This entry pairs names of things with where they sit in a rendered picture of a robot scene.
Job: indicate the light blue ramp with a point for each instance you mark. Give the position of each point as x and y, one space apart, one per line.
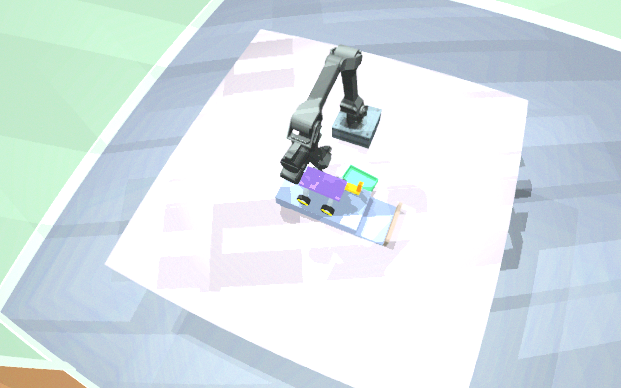
360 215

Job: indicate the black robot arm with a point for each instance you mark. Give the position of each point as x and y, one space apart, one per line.
308 116

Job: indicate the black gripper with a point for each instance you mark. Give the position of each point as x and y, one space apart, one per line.
296 177

